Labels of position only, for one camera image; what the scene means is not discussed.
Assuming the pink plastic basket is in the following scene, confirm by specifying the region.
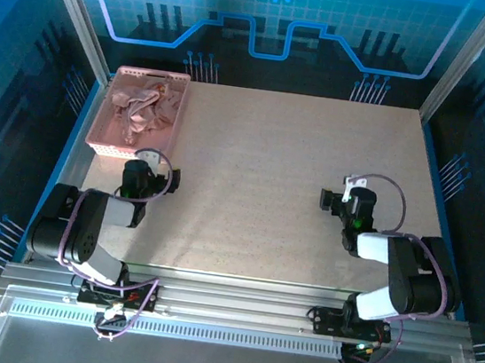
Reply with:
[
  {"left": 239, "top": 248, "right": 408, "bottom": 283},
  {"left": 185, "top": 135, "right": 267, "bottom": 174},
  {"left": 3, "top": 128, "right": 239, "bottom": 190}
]
[{"left": 82, "top": 61, "right": 194, "bottom": 170}]

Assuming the pink t-shirt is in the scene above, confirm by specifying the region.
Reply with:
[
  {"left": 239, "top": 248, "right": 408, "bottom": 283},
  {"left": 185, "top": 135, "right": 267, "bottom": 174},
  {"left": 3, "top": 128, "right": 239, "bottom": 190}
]
[{"left": 104, "top": 74, "right": 184, "bottom": 152}]

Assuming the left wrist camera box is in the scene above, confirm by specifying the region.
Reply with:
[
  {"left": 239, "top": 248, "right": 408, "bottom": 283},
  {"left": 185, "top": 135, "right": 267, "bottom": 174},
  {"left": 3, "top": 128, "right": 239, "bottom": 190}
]
[{"left": 144, "top": 150, "right": 165, "bottom": 174}]

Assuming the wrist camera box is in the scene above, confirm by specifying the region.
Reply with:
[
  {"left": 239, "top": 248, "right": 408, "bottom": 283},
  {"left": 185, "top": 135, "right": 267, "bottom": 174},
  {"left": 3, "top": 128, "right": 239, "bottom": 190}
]
[
  {"left": 341, "top": 173, "right": 369, "bottom": 206},
  {"left": 144, "top": 150, "right": 165, "bottom": 174}
]

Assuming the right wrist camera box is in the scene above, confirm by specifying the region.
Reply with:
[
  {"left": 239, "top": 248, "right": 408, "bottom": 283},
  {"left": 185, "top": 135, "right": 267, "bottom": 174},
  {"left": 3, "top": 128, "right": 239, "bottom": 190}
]
[{"left": 341, "top": 173, "right": 369, "bottom": 206}]

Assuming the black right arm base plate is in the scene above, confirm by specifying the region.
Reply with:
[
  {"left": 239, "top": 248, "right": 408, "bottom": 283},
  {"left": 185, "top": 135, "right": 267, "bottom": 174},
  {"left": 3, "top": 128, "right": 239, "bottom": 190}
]
[{"left": 309, "top": 304, "right": 395, "bottom": 345}]

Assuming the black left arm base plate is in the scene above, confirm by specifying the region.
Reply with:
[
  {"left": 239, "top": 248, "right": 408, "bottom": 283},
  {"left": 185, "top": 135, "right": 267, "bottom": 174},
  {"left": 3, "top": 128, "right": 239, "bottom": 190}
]
[{"left": 75, "top": 274, "right": 161, "bottom": 314}]

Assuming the aluminium frame rail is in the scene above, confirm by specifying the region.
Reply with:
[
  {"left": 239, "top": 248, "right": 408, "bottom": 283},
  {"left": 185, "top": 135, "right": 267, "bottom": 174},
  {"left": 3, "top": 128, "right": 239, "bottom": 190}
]
[{"left": 0, "top": 246, "right": 480, "bottom": 359}]

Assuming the black cable pass-through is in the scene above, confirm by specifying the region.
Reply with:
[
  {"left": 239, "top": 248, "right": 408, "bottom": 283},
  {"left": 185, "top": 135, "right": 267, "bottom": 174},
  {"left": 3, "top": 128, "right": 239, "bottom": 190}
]
[
  {"left": 91, "top": 310, "right": 129, "bottom": 341},
  {"left": 337, "top": 340, "right": 379, "bottom": 363}
]

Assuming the slotted grey cable duct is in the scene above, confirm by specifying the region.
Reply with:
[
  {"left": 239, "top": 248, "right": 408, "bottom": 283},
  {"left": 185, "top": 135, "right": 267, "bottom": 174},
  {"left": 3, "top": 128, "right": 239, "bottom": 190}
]
[{"left": 7, "top": 298, "right": 346, "bottom": 361}]

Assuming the aluminium frame post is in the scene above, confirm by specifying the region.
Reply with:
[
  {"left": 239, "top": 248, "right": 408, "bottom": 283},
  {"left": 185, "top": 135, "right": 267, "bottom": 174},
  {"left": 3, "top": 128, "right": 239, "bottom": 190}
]
[
  {"left": 21, "top": 0, "right": 121, "bottom": 87},
  {"left": 418, "top": 0, "right": 485, "bottom": 130}
]

